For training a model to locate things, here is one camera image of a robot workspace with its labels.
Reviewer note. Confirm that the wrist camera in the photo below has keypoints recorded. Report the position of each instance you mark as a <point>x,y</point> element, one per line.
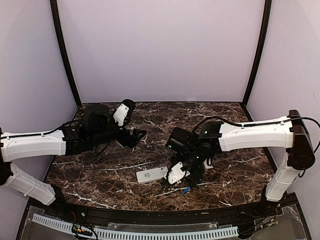
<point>174,175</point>
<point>123,113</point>

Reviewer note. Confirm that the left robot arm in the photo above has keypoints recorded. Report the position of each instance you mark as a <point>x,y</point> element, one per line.
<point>97,126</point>

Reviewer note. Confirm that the white air conditioner remote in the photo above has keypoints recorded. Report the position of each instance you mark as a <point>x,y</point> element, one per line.
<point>151,175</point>

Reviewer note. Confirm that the black frame post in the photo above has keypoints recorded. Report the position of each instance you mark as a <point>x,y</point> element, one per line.
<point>63,51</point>
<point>259,51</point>

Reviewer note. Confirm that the right black frame post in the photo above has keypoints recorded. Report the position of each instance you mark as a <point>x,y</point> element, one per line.
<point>259,51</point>

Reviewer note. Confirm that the white slotted cable duct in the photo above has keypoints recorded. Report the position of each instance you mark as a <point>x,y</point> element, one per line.
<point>125,232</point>

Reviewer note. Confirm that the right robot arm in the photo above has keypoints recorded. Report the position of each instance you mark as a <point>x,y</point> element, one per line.
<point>215,135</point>

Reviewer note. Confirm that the white battery cover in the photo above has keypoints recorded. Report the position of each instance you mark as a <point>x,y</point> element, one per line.
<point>206,166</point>

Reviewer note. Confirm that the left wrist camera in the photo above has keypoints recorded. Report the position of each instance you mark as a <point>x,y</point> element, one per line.
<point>123,113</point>

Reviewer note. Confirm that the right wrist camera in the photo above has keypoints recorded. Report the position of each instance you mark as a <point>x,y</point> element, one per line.
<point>174,175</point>

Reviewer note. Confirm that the left black frame post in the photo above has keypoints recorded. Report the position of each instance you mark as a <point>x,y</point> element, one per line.
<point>63,51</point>

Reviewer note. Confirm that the blue battery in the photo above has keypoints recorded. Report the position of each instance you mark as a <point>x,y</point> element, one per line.
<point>186,190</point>

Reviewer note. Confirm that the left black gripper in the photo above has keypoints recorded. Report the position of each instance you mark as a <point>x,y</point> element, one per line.
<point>133,140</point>

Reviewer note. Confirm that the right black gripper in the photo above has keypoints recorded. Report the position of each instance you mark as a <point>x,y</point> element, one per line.
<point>196,178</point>

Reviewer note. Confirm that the black front rail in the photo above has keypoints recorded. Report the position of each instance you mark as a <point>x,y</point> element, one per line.
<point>236,215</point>

